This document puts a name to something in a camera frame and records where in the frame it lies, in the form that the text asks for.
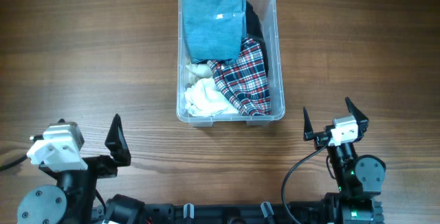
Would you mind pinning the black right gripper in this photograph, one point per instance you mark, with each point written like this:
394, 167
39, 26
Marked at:
322, 137

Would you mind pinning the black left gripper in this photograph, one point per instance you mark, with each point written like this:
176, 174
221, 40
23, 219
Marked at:
104, 164

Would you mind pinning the red plaid cloth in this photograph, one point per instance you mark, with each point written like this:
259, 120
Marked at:
244, 84

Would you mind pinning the white printed shirt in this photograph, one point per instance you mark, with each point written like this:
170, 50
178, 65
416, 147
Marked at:
204, 99

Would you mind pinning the cream cloth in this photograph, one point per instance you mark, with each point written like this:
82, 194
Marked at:
195, 72

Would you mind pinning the black cloth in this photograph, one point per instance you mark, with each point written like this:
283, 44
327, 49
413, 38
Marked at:
254, 31

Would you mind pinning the blue denim cloth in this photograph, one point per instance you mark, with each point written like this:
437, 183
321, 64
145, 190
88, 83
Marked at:
213, 29

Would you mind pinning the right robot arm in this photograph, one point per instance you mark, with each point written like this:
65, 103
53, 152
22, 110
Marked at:
359, 178

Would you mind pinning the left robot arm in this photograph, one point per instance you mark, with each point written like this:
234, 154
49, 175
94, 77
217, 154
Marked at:
74, 198

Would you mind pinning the clear plastic storage bin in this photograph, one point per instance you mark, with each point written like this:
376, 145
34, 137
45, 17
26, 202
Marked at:
266, 11

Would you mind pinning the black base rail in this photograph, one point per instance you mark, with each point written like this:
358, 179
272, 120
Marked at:
305, 212

